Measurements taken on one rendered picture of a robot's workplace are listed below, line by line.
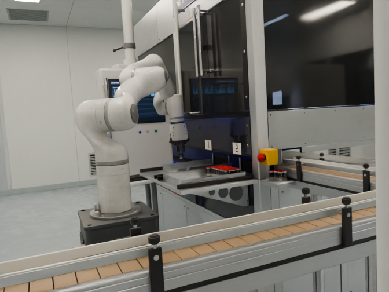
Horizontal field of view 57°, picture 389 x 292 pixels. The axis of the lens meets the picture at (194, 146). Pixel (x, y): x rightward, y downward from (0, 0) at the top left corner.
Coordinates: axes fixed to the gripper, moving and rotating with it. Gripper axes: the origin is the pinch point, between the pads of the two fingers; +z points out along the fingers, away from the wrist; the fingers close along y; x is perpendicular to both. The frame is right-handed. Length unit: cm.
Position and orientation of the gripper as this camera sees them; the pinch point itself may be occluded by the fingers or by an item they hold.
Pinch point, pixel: (180, 149)
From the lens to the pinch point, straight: 207.3
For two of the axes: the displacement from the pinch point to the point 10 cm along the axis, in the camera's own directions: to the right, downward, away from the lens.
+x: 3.5, 0.2, -9.4
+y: -9.3, 1.3, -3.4
